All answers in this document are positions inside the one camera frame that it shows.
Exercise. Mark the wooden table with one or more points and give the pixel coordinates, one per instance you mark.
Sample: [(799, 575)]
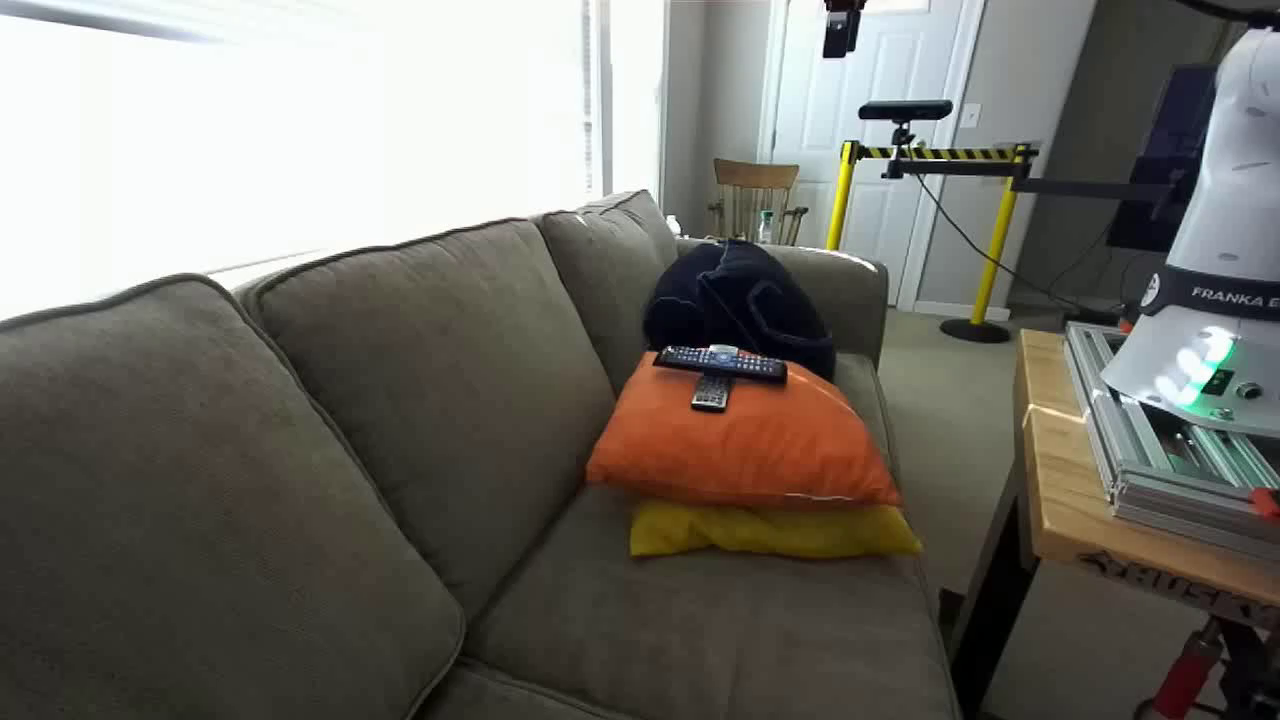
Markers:
[(1067, 494)]

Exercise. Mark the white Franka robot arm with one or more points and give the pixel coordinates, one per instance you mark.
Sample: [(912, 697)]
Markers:
[(1234, 201)]

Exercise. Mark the gray-green fabric sofa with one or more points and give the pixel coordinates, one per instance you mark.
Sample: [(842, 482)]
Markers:
[(732, 625)]

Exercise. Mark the dark flat panel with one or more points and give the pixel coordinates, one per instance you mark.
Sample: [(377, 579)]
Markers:
[(1162, 160)]

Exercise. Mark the gray-green sofa back cushion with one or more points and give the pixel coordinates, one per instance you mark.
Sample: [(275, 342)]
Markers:
[(441, 387), (172, 507), (607, 272)]

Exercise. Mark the dark navy pillow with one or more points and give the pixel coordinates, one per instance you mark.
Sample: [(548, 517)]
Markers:
[(724, 294)]

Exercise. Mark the aluminum mounting frame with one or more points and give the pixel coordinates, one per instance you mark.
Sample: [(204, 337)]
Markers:
[(1175, 466)]

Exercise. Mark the white panel door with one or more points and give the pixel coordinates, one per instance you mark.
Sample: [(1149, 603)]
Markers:
[(853, 93)]

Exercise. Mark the black yellow striped barrier belt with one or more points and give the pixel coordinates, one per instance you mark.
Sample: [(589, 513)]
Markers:
[(952, 152)]

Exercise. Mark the long black remote control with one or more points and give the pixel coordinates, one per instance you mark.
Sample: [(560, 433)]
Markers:
[(755, 367)]

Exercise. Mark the white light switch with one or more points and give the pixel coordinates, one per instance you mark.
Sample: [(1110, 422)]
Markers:
[(971, 118)]

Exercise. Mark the red clamp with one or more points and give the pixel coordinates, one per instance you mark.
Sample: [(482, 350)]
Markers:
[(1180, 682)]

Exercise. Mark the black stereo camera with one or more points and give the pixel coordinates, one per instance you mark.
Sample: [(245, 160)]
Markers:
[(906, 109)]

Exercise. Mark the small round stool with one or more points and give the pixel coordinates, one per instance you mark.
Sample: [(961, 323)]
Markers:
[(756, 182)]

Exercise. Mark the yellow pillow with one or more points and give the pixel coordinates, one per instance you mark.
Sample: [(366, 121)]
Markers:
[(772, 533)]

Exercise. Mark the orange pillow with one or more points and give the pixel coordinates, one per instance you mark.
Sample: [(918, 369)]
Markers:
[(760, 444)]

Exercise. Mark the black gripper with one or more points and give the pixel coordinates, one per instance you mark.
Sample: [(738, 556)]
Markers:
[(842, 27)]

